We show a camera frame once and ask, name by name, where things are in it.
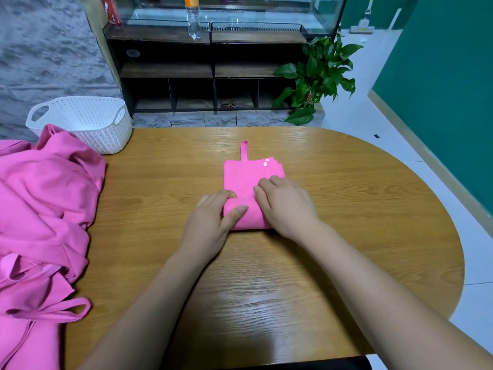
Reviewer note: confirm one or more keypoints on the person's left hand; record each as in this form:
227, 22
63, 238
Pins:
206, 231

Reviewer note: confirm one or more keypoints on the person's right hand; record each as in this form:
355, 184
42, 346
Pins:
289, 208

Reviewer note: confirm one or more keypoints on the pink towel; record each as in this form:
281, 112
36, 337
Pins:
243, 177

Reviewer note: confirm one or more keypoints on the white woven plastic basket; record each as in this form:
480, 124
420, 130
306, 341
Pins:
85, 123

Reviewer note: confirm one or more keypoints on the pile of pink cloths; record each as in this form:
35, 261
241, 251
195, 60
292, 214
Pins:
42, 212

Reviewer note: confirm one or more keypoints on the person's right forearm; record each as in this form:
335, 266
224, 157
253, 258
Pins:
393, 304

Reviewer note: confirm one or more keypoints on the person's left forearm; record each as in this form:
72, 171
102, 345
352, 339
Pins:
142, 323

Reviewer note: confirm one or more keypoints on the green potted plant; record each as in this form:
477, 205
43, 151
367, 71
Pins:
316, 73

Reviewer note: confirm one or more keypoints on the dark wooden shelf cabinet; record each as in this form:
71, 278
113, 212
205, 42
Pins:
166, 73

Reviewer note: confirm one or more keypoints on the white mop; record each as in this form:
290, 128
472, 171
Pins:
362, 29

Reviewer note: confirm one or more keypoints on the glass display case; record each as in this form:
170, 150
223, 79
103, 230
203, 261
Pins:
254, 7

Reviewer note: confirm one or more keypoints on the clear bottle with orange label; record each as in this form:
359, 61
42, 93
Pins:
192, 19

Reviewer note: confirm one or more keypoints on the red label cola bottle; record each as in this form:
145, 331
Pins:
112, 11

